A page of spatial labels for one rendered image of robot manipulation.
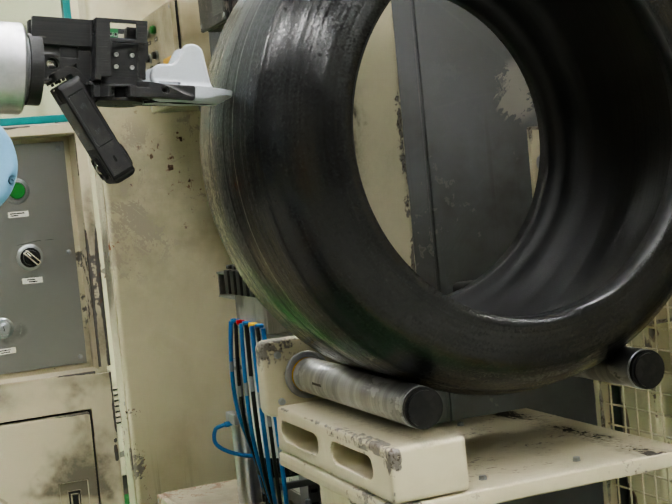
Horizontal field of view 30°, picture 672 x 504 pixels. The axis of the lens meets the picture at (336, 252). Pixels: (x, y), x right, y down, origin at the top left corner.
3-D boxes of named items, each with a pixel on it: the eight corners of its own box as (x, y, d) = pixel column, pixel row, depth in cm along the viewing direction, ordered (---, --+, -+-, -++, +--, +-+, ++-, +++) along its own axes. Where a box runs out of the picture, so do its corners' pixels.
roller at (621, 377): (488, 366, 172) (476, 336, 171) (514, 352, 173) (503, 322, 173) (640, 396, 140) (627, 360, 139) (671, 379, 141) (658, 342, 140)
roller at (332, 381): (291, 393, 161) (287, 358, 161) (323, 388, 163) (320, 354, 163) (407, 433, 129) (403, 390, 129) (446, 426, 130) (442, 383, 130)
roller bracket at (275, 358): (260, 415, 162) (253, 340, 162) (527, 371, 177) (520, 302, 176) (268, 419, 159) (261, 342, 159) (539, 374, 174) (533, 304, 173)
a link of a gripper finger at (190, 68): (240, 45, 129) (152, 39, 126) (240, 102, 129) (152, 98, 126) (231, 49, 132) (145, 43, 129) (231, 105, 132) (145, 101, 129)
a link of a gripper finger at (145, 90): (198, 83, 126) (112, 79, 123) (198, 99, 126) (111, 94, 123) (186, 88, 131) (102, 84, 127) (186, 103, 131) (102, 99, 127)
